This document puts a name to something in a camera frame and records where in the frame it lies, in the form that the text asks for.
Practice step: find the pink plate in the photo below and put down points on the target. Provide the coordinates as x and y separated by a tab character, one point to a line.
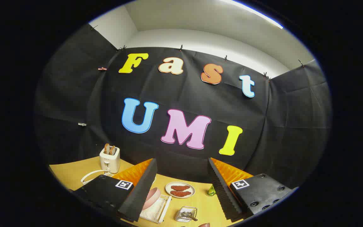
152	197

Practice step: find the black backdrop cloth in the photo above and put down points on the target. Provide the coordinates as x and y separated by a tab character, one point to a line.
184	91

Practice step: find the green drink bottle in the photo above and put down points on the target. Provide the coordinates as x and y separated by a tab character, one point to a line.
212	191

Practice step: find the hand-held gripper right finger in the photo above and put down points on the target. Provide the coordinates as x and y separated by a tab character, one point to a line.
222	189

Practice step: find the brown meat patty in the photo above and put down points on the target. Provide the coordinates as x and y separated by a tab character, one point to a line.
180	188
180	193

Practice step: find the beige plate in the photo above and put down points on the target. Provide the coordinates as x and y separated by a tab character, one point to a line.
168	189

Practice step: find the toast slice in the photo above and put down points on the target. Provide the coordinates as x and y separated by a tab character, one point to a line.
106	148
112	150

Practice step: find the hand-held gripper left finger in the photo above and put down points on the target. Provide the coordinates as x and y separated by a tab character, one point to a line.
143	189

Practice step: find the white toaster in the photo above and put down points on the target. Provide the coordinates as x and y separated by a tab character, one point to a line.
109	162

